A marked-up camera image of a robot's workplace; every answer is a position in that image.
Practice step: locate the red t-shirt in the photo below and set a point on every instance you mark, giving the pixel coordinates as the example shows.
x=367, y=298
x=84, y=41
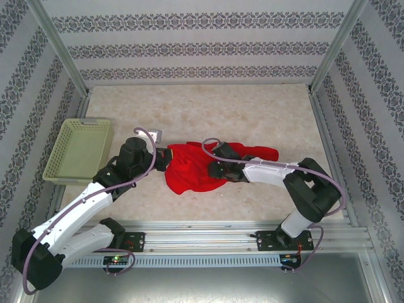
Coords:
x=189, y=176

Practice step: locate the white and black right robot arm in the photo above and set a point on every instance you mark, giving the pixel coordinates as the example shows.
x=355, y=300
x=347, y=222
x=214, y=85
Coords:
x=268, y=172

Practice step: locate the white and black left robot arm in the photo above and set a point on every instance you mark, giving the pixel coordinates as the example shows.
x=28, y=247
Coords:
x=79, y=208

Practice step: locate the pale green plastic basket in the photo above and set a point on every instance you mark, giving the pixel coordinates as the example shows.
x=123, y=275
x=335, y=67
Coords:
x=75, y=151

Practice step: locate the small circuit board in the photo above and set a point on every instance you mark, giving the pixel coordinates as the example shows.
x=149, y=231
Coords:
x=116, y=259
x=290, y=258

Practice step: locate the grey metal sheet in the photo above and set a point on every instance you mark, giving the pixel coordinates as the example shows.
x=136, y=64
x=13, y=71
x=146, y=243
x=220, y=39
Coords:
x=202, y=284

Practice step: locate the aluminium mounting rail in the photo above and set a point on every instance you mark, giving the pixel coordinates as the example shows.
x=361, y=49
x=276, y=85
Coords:
x=202, y=236

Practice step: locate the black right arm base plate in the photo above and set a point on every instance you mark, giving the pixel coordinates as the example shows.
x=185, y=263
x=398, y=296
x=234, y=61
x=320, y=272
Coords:
x=266, y=241

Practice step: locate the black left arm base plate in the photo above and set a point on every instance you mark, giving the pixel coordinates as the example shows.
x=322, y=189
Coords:
x=139, y=241

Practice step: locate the aluminium frame post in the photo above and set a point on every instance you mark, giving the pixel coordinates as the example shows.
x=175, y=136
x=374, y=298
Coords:
x=337, y=47
x=60, y=47

